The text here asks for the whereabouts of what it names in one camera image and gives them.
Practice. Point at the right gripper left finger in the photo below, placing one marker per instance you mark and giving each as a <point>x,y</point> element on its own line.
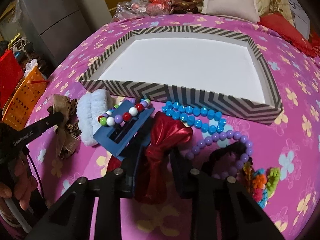
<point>133,162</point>

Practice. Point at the clear plastic bag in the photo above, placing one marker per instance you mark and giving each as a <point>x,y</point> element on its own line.
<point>141,8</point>

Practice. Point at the blue hair claw clip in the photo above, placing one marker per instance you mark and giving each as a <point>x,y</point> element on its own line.
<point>115,138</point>

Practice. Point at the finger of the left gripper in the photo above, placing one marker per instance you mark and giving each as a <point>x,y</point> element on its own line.
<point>23,137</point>

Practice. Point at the person's left hand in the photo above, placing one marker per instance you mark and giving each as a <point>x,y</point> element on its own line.
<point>23,188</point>

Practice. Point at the red cushion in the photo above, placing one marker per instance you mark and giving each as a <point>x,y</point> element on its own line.
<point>288,32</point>

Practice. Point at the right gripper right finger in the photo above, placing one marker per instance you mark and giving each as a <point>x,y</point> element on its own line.
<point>189,181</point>

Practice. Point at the brown leopard ribbon scrunchie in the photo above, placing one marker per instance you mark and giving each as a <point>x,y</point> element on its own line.
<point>67,131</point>

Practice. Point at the white fluffy scrunchie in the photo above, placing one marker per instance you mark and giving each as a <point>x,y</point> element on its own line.
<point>90,106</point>

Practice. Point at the pink floral bedsheet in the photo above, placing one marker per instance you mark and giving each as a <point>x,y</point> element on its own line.
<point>290,143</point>

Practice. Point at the red box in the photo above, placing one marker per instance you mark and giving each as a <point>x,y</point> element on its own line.
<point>10,75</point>

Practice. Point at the chevron striped tray box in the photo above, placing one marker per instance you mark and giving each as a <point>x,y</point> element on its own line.
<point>207,67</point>

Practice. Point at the red satin bow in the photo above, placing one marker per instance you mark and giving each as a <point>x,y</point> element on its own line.
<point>151,184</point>

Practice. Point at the orange plastic basket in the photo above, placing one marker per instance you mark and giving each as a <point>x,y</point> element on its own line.
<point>19,108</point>

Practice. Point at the grey refrigerator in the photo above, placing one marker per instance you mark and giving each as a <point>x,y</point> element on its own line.
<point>54,27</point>

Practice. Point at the white pillow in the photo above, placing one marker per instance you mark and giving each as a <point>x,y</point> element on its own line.
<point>243,9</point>

